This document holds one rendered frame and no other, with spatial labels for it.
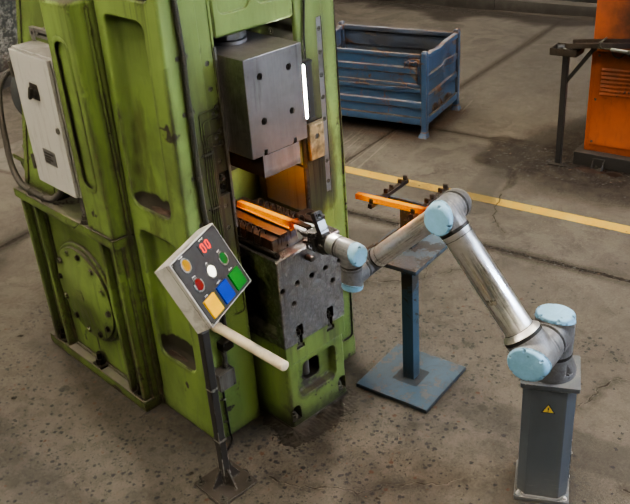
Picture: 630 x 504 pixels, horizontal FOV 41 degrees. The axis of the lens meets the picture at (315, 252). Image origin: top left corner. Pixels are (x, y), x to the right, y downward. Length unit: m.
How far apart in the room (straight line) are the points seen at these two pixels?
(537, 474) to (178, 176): 1.87
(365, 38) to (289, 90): 4.60
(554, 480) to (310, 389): 1.17
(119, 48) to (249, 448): 1.85
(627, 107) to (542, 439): 3.49
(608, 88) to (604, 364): 2.57
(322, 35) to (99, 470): 2.17
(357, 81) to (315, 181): 3.50
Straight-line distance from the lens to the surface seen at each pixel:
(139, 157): 3.68
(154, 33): 3.22
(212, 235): 3.27
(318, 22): 3.70
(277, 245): 3.61
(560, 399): 3.43
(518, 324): 3.13
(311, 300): 3.79
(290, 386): 3.94
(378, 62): 7.19
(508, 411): 4.19
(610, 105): 6.57
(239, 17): 3.41
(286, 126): 3.47
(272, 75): 3.37
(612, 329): 4.82
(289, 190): 3.96
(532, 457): 3.62
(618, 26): 6.42
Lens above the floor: 2.66
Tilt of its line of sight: 29 degrees down
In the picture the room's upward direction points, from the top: 4 degrees counter-clockwise
